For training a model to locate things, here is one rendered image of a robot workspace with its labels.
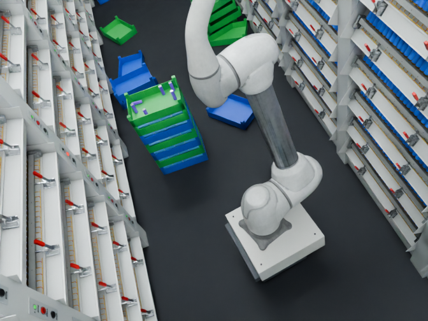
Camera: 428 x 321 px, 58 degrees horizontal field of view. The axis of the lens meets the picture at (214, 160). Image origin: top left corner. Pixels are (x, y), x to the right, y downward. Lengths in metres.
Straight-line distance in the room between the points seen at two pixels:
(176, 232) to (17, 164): 1.17
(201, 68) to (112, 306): 0.95
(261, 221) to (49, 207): 0.80
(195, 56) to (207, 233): 1.24
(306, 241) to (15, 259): 1.14
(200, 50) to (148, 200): 1.43
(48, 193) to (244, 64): 0.80
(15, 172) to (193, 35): 0.66
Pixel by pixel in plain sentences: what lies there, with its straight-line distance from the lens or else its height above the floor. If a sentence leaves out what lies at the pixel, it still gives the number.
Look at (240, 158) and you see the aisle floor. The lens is 2.39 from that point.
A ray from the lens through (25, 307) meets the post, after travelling 1.07.
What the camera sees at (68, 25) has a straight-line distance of 2.86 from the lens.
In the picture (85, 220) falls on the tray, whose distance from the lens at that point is 1.58.
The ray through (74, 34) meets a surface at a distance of 2.89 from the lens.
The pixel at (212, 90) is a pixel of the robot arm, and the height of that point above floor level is 1.07.
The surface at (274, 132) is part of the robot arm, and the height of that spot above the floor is 0.78.
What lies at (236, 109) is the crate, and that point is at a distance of 2.64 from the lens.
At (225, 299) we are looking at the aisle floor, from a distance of 2.04.
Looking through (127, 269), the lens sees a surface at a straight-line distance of 1.87.
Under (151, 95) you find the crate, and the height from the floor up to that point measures 0.48.
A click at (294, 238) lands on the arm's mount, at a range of 1.76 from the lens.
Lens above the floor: 1.92
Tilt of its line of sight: 52 degrees down
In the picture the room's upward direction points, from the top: 24 degrees counter-clockwise
